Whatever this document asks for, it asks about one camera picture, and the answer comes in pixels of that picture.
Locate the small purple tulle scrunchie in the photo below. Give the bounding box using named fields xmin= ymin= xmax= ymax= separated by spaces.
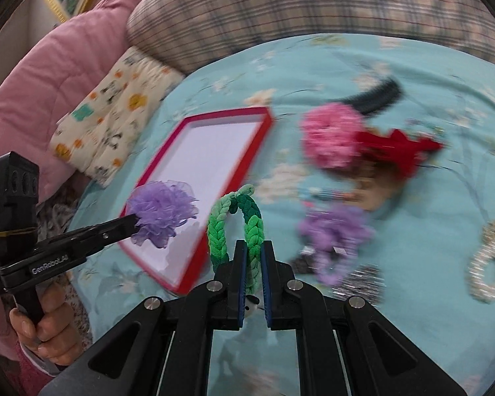
xmin=299 ymin=204 xmax=374 ymax=287

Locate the green braided bracelet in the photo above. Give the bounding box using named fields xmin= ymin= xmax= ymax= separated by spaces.
xmin=206 ymin=183 xmax=266 ymax=296

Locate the silver rhinestone hair clip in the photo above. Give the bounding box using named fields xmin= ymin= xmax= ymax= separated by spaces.
xmin=289 ymin=256 xmax=384 ymax=307

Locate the large purple tulle scrunchie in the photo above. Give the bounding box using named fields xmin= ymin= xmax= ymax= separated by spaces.
xmin=126 ymin=181 xmax=198 ymax=248

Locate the beige claw hair clip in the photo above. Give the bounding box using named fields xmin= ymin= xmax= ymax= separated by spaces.
xmin=343 ymin=161 xmax=406 ymax=212

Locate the pink tulle scrunchie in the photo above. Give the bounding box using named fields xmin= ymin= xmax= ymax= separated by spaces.
xmin=299 ymin=103 xmax=365 ymax=169

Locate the red velvet bow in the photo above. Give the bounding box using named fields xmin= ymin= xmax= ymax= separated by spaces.
xmin=356 ymin=129 xmax=443 ymax=180

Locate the pearl bracelet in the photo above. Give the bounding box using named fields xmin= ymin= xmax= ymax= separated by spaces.
xmin=466 ymin=218 xmax=495 ymax=304

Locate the red jewelry tray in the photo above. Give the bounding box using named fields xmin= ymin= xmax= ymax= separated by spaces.
xmin=119 ymin=106 xmax=273 ymax=295

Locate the person's left hand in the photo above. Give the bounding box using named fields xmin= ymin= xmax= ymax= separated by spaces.
xmin=10 ymin=282 xmax=83 ymax=367

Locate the cartoon print cushion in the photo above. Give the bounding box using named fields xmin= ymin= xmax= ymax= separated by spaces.
xmin=49 ymin=47 xmax=184 ymax=188

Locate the pink quilted blanket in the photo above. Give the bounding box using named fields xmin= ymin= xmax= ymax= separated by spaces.
xmin=0 ymin=0 xmax=141 ymax=395

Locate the black hair comb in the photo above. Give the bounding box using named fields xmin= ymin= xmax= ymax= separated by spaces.
xmin=336 ymin=78 xmax=402 ymax=116

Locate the plaid pillow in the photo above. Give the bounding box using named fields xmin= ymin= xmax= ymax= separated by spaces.
xmin=127 ymin=0 xmax=495 ymax=73

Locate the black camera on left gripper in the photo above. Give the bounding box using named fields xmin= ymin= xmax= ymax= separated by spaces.
xmin=0 ymin=151 xmax=39 ymax=266

